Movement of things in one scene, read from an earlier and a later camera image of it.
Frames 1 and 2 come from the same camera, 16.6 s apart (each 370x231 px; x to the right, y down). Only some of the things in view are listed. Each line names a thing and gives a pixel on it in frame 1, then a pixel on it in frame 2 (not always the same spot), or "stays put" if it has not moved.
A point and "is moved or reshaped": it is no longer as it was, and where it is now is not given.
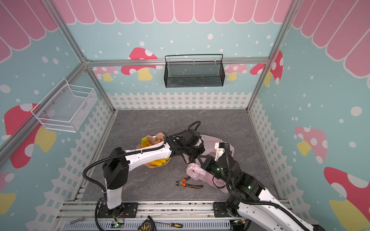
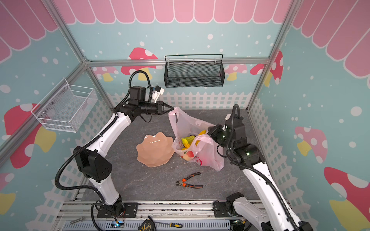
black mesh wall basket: x=194 y=74 stays put
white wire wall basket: x=65 y=107 stays put
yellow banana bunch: x=145 y=143 is moved or reshaped
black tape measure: x=148 y=225 stays put
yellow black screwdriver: x=173 y=224 stays put
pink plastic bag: x=195 y=172 is moved or reshaped
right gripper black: x=206 y=161 to x=216 y=133
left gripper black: x=202 y=148 to x=160 y=108
